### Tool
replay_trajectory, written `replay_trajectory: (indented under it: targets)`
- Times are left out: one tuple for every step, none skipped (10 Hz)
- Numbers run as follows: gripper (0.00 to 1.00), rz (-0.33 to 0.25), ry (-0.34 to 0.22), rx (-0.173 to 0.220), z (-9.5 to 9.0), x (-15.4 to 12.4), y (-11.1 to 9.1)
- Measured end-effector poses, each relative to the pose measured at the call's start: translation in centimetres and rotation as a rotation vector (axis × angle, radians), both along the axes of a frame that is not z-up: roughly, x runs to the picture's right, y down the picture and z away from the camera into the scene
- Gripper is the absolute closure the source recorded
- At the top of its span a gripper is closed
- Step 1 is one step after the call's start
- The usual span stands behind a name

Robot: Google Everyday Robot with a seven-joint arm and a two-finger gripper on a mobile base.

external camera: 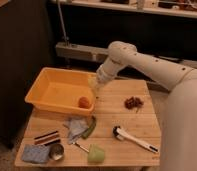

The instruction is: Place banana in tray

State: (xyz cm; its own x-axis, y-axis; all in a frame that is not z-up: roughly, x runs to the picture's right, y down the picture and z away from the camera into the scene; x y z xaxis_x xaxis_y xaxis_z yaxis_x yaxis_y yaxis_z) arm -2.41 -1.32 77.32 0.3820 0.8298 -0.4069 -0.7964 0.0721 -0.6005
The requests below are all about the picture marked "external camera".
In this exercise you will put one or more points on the orange fruit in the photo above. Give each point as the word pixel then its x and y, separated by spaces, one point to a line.
pixel 84 102

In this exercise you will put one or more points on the black short stick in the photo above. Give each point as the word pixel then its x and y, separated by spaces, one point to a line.
pixel 53 142

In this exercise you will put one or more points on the blue sponge cloth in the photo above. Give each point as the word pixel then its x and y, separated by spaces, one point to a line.
pixel 37 154

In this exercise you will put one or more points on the yellow plastic tray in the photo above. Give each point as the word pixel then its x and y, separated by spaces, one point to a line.
pixel 59 90

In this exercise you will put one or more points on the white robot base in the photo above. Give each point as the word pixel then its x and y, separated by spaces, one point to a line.
pixel 179 130

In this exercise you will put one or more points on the wooden table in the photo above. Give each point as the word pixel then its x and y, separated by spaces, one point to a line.
pixel 110 112

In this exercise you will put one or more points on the white handled brush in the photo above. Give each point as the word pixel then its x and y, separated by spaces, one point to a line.
pixel 121 134

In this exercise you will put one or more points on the grey metal rail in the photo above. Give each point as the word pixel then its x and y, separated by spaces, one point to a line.
pixel 97 54

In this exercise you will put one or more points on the light green plastic cup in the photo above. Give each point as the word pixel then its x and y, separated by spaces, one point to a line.
pixel 96 154

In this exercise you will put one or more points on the white shelf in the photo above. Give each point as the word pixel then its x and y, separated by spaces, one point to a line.
pixel 142 6

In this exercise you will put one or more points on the dark red grapes bunch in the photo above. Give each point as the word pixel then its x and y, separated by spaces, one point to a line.
pixel 133 102

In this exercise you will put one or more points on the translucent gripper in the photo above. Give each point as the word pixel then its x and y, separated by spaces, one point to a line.
pixel 94 85

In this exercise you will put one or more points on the dark brown stick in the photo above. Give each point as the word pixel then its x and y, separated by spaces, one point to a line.
pixel 45 135

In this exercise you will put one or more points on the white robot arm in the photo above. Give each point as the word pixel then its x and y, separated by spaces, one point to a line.
pixel 120 55

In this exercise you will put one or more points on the crumpled grey cloth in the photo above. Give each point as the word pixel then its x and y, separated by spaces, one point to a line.
pixel 76 127

